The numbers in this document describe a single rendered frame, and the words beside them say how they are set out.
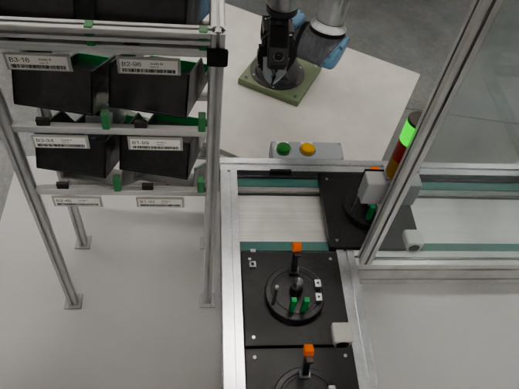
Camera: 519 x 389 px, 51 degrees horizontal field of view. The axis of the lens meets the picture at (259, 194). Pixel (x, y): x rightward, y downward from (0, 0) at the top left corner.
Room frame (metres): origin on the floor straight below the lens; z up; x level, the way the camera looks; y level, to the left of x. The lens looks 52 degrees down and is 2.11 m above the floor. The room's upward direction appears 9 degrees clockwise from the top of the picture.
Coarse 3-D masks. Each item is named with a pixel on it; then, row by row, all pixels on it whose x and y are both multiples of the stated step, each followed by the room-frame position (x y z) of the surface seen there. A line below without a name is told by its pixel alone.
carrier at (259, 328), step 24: (264, 264) 0.68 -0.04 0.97; (288, 264) 0.69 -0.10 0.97; (312, 264) 0.70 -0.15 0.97; (336, 264) 0.71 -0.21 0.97; (264, 288) 0.62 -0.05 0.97; (288, 288) 0.61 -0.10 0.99; (312, 288) 0.62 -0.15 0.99; (336, 288) 0.64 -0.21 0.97; (264, 312) 0.55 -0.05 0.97; (288, 312) 0.55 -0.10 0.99; (312, 312) 0.56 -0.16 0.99; (336, 312) 0.58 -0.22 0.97; (264, 336) 0.50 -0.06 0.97; (288, 336) 0.51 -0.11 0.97; (312, 336) 0.52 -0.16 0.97; (336, 336) 0.51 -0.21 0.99
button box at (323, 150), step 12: (276, 144) 1.09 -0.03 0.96; (300, 144) 1.10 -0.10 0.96; (324, 144) 1.12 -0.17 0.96; (336, 144) 1.12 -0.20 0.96; (276, 156) 1.04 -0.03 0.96; (288, 156) 1.05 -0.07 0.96; (300, 156) 1.06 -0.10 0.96; (312, 156) 1.06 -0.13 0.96; (324, 156) 1.07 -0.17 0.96; (336, 156) 1.08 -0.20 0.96
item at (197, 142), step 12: (132, 120) 0.73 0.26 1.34; (156, 120) 0.88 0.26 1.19; (168, 120) 0.89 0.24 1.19; (180, 120) 0.89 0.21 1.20; (192, 120) 0.89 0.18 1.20; (120, 144) 0.66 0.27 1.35; (192, 144) 0.69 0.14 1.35; (120, 156) 0.65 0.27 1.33; (132, 156) 0.65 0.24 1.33; (144, 156) 0.65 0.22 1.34; (156, 156) 0.65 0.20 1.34; (168, 156) 0.65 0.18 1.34; (180, 156) 0.65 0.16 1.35; (192, 156) 0.69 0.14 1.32; (120, 168) 0.64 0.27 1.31; (132, 168) 0.64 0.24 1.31; (144, 168) 0.64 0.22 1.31; (156, 168) 0.64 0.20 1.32; (168, 168) 0.64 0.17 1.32; (180, 168) 0.64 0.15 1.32
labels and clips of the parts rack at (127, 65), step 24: (216, 0) 0.69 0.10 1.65; (216, 24) 0.64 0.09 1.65; (120, 72) 0.58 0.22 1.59; (144, 72) 0.59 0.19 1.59; (168, 72) 0.59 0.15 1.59; (48, 120) 0.57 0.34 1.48; (144, 120) 0.60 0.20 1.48; (48, 144) 0.56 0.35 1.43; (72, 144) 0.57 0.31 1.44; (144, 144) 0.59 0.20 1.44; (168, 144) 0.59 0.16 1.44
